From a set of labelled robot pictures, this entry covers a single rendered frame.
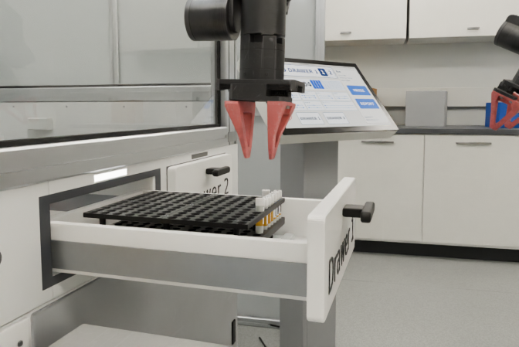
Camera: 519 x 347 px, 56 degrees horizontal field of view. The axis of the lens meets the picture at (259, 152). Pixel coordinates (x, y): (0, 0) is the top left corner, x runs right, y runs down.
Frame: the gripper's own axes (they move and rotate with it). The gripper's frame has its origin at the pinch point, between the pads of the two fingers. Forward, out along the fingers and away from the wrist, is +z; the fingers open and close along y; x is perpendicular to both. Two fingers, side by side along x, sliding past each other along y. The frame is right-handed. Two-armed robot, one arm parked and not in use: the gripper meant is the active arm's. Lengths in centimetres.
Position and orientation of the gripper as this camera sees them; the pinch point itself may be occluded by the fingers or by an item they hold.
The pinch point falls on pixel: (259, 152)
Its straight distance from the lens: 63.2
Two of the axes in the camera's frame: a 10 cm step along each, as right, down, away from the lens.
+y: 9.5, 0.5, -3.0
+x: 3.0, -0.7, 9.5
